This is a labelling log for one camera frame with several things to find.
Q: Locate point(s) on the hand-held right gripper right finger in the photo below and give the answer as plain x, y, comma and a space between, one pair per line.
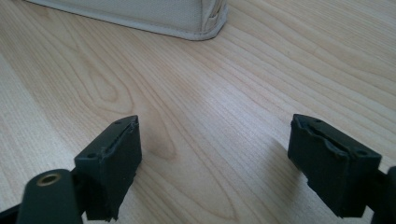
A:
333, 174

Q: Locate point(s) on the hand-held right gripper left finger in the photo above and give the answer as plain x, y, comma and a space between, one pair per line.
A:
109, 168

